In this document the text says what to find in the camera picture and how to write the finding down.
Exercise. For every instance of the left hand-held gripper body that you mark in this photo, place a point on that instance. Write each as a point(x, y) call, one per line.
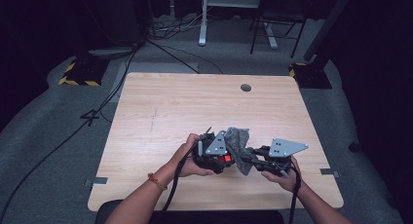
point(216, 146)

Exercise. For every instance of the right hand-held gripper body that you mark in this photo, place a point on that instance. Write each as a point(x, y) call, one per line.
point(285, 147)

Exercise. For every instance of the grey fluffy cloth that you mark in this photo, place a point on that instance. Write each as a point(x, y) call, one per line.
point(238, 142)

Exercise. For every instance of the person's right hand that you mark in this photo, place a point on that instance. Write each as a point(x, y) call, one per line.
point(289, 181)

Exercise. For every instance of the person's left hand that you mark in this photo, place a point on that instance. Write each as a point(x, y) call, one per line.
point(185, 162)

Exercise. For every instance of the grey round table grommet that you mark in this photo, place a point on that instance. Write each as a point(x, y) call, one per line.
point(245, 87)

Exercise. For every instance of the person's black clothing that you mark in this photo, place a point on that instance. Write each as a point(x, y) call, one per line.
point(220, 217)

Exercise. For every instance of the black yellow striped stand base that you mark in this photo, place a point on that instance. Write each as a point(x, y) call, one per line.
point(310, 78)
point(84, 74)

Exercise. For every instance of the black chair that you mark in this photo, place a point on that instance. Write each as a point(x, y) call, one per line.
point(279, 13)

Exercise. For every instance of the black cabinet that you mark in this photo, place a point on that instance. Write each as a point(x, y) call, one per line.
point(120, 16)

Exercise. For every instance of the grey metal table bracket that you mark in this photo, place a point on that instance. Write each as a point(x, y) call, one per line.
point(97, 180)
point(329, 172)

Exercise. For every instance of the white desk frame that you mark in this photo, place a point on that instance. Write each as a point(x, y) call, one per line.
point(203, 26)

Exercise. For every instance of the black slanted stand post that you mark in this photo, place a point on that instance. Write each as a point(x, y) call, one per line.
point(328, 22)

